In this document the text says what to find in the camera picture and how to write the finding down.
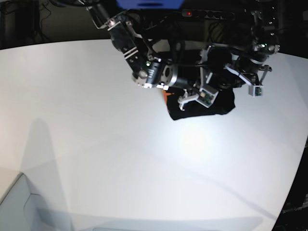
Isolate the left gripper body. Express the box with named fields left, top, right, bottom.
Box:
left=224, top=64, right=272, bottom=86

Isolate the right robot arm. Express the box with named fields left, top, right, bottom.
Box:
left=82, top=0, right=218, bottom=111

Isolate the blue box overhead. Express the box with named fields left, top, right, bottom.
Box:
left=116, top=0, right=184, bottom=9

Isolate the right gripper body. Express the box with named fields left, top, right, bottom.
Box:
left=178, top=45, right=214, bottom=111

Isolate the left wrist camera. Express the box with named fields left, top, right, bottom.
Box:
left=248, top=85, right=263, bottom=97

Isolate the black power strip red light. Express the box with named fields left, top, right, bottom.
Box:
left=181, top=9, right=235, bottom=20

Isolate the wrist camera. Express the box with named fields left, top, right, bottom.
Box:
left=248, top=85, right=263, bottom=97
left=196, top=85, right=218, bottom=108

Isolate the black t-shirt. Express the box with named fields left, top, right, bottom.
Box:
left=161, top=48, right=236, bottom=121

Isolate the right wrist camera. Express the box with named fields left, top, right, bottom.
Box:
left=196, top=85, right=218, bottom=108

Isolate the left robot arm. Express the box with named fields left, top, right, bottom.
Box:
left=224, top=10, right=280, bottom=95

